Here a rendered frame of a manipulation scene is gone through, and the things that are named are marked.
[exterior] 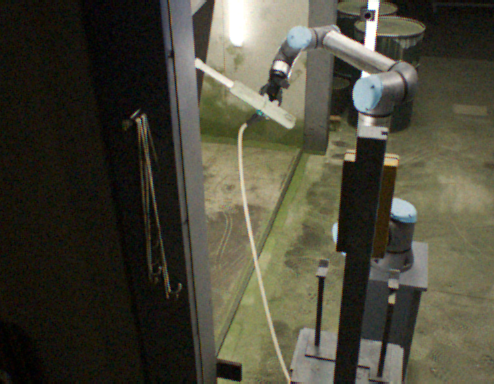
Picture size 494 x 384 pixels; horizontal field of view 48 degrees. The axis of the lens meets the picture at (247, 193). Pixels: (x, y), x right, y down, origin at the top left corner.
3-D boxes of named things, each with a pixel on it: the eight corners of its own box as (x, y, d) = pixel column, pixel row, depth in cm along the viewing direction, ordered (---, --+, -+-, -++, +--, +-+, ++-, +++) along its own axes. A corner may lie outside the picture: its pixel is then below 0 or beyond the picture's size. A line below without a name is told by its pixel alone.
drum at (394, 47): (342, 110, 527) (349, 16, 480) (403, 110, 526) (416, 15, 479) (350, 137, 478) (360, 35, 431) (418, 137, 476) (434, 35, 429)
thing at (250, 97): (272, 132, 248) (300, 116, 228) (268, 141, 246) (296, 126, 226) (178, 74, 231) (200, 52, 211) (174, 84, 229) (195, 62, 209)
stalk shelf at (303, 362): (289, 384, 165) (289, 380, 164) (303, 330, 183) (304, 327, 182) (396, 406, 157) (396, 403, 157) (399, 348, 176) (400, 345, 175)
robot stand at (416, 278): (408, 344, 278) (428, 243, 244) (405, 393, 253) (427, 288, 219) (347, 333, 285) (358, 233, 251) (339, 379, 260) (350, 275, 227)
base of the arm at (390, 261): (414, 249, 241) (417, 230, 236) (413, 276, 225) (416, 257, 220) (370, 242, 245) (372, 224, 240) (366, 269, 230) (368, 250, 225)
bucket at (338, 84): (345, 118, 511) (347, 90, 496) (314, 115, 518) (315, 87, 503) (349, 106, 536) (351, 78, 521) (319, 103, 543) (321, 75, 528)
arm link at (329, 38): (438, 71, 186) (331, 18, 237) (408, 77, 181) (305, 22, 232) (432, 103, 192) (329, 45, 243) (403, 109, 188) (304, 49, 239)
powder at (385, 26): (352, 20, 480) (352, 18, 479) (414, 19, 479) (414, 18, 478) (361, 38, 434) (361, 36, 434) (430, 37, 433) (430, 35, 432)
